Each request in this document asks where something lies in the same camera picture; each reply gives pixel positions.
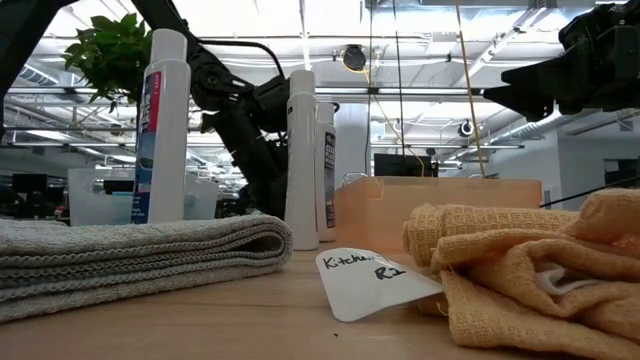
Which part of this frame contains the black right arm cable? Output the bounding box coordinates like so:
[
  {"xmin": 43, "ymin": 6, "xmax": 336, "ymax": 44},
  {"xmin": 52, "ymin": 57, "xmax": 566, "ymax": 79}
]
[{"xmin": 539, "ymin": 174, "xmax": 640, "ymax": 209}]

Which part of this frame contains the white plastic polish bottle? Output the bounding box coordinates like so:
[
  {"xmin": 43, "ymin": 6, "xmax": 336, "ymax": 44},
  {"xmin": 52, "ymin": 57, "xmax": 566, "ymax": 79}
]
[
  {"xmin": 131, "ymin": 28, "xmax": 193, "ymax": 225},
  {"xmin": 314, "ymin": 102, "xmax": 338, "ymax": 243},
  {"xmin": 283, "ymin": 69, "xmax": 320, "ymax": 251}
]

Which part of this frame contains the yellow cable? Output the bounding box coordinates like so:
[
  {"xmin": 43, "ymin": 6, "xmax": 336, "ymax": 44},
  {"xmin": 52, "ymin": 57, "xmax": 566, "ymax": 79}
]
[{"xmin": 453, "ymin": 0, "xmax": 487, "ymax": 179}]

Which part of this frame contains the orange yellow dish towel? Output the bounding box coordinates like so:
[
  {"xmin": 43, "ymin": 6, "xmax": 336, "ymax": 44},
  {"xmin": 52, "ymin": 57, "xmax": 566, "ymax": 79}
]
[{"xmin": 402, "ymin": 188, "xmax": 640, "ymax": 360}]

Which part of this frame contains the grey waffle dish towel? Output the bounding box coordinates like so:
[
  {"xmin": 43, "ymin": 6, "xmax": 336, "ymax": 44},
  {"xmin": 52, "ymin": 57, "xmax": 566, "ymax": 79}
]
[{"xmin": 0, "ymin": 214, "xmax": 295, "ymax": 324}]

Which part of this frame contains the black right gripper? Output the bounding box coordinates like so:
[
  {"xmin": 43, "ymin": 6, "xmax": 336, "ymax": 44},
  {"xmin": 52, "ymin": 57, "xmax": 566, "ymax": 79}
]
[{"xmin": 482, "ymin": 2, "xmax": 640, "ymax": 123}]

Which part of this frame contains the white handwritten towel tag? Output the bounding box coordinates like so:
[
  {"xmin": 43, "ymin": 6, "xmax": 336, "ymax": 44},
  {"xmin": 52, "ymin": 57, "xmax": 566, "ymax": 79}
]
[{"xmin": 315, "ymin": 247, "xmax": 445, "ymax": 324}]

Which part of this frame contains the black perforated computer case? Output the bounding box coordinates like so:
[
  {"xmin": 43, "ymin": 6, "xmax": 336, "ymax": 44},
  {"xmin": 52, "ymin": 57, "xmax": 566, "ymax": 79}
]
[{"xmin": 373, "ymin": 153, "xmax": 439, "ymax": 178}]

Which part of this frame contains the orange plastic bin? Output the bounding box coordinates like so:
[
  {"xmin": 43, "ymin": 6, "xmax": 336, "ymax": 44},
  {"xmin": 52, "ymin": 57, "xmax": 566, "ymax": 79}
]
[{"xmin": 335, "ymin": 175, "xmax": 544, "ymax": 254}]

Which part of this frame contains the green potted plant black pot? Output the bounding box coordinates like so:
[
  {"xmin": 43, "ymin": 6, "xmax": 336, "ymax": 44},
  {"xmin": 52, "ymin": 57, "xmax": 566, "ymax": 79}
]
[{"xmin": 62, "ymin": 13, "xmax": 154, "ymax": 112}]

